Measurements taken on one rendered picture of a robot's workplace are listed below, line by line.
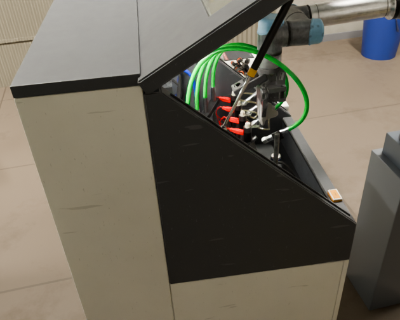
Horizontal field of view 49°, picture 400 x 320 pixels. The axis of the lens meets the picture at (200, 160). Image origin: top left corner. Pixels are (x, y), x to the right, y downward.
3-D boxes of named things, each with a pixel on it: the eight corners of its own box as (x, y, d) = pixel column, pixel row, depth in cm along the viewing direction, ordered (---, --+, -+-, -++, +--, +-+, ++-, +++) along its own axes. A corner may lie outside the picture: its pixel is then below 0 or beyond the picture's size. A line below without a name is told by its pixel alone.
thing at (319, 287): (322, 387, 187) (350, 260, 141) (186, 409, 183) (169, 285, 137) (277, 261, 244) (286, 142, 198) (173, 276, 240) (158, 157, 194)
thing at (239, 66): (260, 79, 209) (260, 68, 206) (238, 82, 208) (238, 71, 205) (249, 61, 228) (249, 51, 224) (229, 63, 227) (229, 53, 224)
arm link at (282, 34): (289, 19, 125) (260, 21, 125) (287, 56, 132) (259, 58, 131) (283, 11, 132) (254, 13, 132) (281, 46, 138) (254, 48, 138)
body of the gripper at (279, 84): (286, 103, 142) (288, 68, 135) (259, 106, 141) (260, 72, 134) (279, 93, 148) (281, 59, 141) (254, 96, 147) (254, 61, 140)
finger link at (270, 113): (278, 127, 147) (279, 103, 142) (261, 129, 147) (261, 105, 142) (275, 123, 150) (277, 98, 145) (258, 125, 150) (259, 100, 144)
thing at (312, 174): (344, 251, 145) (352, 214, 136) (331, 252, 145) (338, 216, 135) (289, 147, 195) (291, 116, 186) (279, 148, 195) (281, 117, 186)
